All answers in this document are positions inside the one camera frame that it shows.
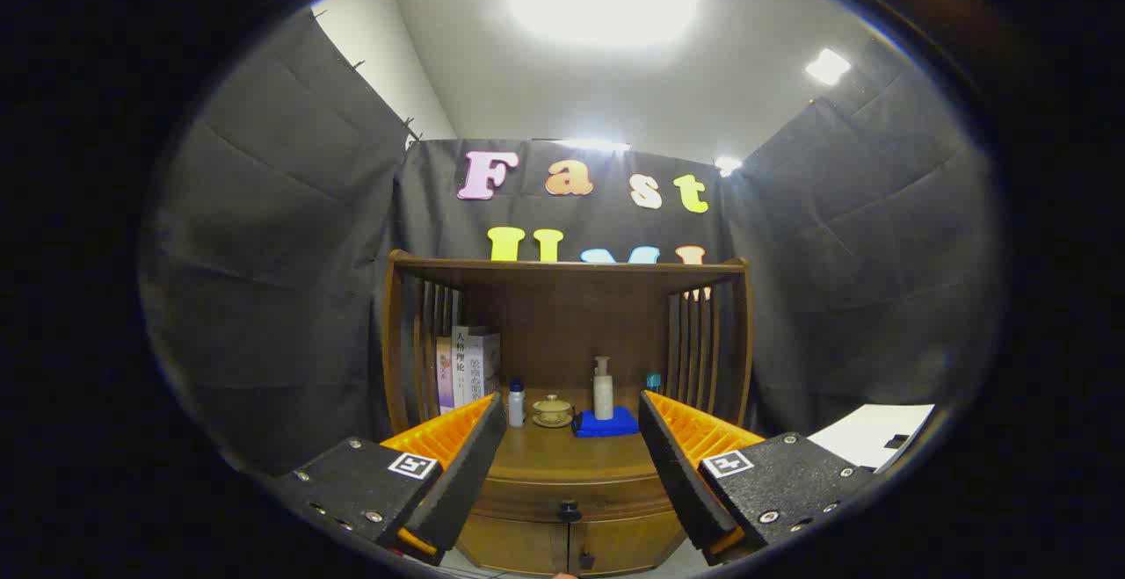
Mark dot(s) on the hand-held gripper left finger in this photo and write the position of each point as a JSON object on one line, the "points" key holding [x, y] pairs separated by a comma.
{"points": [[466, 474]]}

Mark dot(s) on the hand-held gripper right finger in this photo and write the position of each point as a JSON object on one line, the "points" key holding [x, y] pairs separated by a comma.
{"points": [[677, 474]]}

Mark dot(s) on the wooden drawer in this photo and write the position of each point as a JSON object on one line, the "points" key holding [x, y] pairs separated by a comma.
{"points": [[545, 495]]}

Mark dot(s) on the black drawer knob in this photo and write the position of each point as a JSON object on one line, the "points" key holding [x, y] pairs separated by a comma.
{"points": [[569, 510]]}

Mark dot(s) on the wooden countertop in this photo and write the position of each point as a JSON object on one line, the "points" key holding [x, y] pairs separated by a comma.
{"points": [[562, 454]]}

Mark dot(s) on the wooden cabinet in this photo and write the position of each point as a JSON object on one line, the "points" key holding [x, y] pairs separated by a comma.
{"points": [[562, 315]]}

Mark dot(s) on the white bottle blue cap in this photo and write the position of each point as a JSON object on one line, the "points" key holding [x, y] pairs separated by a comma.
{"points": [[517, 408]]}

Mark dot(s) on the blue folded cloth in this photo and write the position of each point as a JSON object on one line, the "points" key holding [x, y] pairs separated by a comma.
{"points": [[606, 426]]}

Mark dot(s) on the purple spine book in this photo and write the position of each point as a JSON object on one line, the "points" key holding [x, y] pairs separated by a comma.
{"points": [[445, 377]]}

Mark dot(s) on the white pump bottle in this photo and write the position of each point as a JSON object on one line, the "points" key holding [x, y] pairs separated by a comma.
{"points": [[604, 394]]}

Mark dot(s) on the yellow lidded teacup with saucer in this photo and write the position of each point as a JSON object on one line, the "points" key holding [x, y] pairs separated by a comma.
{"points": [[552, 408]]}

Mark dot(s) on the white patterned cover book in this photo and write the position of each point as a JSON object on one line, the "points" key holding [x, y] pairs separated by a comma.
{"points": [[486, 364]]}

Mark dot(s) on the white grey appliance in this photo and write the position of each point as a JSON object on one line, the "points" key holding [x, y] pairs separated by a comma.
{"points": [[866, 434]]}

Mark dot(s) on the black backdrop cloth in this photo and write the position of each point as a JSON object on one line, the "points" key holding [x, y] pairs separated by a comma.
{"points": [[281, 254]]}

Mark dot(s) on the small ceiling light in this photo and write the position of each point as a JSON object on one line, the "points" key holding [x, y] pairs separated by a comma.
{"points": [[828, 67]]}

